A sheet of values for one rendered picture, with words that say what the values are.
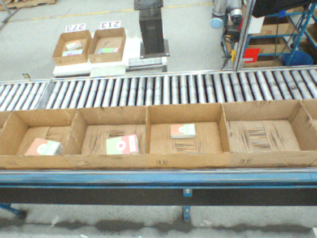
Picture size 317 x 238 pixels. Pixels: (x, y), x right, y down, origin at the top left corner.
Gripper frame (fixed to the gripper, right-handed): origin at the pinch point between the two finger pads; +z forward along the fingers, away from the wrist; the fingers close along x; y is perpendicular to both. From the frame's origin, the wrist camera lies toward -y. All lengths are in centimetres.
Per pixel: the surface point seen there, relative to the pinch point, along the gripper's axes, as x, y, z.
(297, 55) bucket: -93, 98, -25
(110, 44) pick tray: 107, 36, -22
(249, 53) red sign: -8.5, 5.4, 6.7
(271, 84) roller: -22.9, 6.5, 30.7
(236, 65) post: -0.1, 9.8, 13.8
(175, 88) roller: 47, 6, 31
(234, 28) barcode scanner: 5.9, -13.1, -3.7
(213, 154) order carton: 30, -53, 77
